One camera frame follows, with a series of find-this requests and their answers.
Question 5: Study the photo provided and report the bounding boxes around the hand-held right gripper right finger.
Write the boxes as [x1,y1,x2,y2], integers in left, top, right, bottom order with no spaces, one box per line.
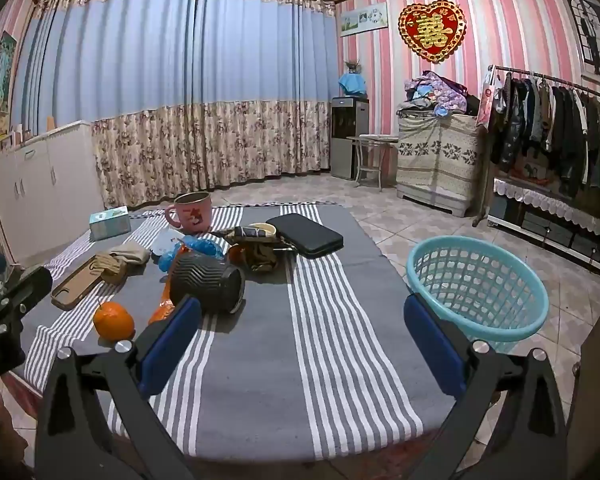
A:
[404,292,568,480]

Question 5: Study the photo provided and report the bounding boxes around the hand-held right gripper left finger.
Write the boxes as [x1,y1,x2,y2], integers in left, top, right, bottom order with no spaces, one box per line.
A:
[34,296,203,480]

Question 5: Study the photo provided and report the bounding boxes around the orange snack wrapper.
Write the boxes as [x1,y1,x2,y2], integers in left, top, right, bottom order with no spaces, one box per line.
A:
[147,239,191,326]

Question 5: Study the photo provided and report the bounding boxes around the teal plastic basket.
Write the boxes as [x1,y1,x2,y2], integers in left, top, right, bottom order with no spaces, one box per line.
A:
[406,236,550,356]

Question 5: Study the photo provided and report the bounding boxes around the black ribbed cup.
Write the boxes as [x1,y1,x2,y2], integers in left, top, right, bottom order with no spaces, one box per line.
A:
[169,251,246,316]

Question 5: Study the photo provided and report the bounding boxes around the clear plastic packaging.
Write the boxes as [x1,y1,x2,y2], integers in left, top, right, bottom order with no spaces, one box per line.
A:
[152,230,182,257]

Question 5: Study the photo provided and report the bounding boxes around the beige cloth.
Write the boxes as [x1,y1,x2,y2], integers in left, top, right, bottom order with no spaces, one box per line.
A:
[89,242,151,285]

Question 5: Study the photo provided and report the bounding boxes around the blue plastic bag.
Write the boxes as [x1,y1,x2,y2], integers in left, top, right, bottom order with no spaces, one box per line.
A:
[180,236,226,261]

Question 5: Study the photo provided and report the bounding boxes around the brown paper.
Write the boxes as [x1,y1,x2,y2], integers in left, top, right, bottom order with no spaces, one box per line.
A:
[228,240,293,273]

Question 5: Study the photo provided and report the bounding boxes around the dark snack wrapper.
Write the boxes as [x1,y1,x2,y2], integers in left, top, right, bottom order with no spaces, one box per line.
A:
[215,226,281,246]

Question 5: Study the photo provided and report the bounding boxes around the brown phone case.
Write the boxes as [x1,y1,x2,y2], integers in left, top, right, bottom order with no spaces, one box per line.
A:
[51,255,112,311]

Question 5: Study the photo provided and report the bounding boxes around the orange fruit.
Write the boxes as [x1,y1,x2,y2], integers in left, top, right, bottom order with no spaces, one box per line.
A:
[93,301,136,343]

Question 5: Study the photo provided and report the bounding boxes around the grey striped tablecloth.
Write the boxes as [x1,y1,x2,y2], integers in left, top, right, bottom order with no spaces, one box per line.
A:
[22,202,456,456]

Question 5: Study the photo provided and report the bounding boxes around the white cabinet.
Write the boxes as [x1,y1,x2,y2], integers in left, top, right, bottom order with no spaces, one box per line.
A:
[0,120,103,266]

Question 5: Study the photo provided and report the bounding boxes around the teal tissue box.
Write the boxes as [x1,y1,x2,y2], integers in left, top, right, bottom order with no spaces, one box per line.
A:
[89,206,132,242]

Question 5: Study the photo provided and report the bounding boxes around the pink mug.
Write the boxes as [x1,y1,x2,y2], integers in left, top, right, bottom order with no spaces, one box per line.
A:
[164,192,213,235]

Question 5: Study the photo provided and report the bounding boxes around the black zip case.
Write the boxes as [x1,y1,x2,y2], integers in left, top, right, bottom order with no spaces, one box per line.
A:
[266,213,344,260]

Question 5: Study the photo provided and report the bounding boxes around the low cabinet with lace cloth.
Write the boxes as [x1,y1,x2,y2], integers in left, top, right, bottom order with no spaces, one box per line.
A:
[487,175,600,276]

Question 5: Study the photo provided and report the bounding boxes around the cloth covered cabinet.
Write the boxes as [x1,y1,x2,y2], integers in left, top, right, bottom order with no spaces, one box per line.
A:
[396,112,483,218]

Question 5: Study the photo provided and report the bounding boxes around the small metal table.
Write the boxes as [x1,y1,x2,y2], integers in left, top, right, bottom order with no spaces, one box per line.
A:
[347,134,400,192]

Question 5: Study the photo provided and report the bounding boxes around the grey water dispenser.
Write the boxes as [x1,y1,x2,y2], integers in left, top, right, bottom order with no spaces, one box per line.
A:
[330,95,371,181]

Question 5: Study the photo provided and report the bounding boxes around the pink gift bag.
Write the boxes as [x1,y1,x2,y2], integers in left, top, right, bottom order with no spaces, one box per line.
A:
[475,71,496,128]

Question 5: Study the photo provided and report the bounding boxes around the pile of clothes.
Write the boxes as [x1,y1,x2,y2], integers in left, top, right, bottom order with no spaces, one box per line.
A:
[397,71,481,118]

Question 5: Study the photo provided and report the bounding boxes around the row of hanging clothes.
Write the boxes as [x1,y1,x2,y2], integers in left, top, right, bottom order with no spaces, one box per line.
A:
[490,72,600,201]

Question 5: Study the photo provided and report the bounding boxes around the blue and floral curtain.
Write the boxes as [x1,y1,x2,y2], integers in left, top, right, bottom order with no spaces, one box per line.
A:
[10,0,337,211]

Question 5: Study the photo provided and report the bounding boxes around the blue cloth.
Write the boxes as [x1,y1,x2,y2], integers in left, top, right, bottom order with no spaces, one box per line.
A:
[338,74,368,97]

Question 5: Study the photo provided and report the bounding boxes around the metal clothes rack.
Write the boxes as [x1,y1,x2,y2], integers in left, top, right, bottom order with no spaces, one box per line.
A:
[472,64,600,226]

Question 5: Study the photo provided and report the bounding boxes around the colourful wall poster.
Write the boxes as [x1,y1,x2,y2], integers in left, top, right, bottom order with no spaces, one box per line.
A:
[0,30,18,111]

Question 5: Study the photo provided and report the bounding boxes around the red heart wall decoration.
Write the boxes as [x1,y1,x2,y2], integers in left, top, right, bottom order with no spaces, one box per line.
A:
[398,1,467,65]

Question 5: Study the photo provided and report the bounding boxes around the wall picture with clock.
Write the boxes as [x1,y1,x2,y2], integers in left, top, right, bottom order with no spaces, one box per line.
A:
[340,2,388,37]

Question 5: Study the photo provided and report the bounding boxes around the framed wall poster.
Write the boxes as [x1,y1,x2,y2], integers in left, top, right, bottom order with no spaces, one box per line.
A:
[562,0,600,91]

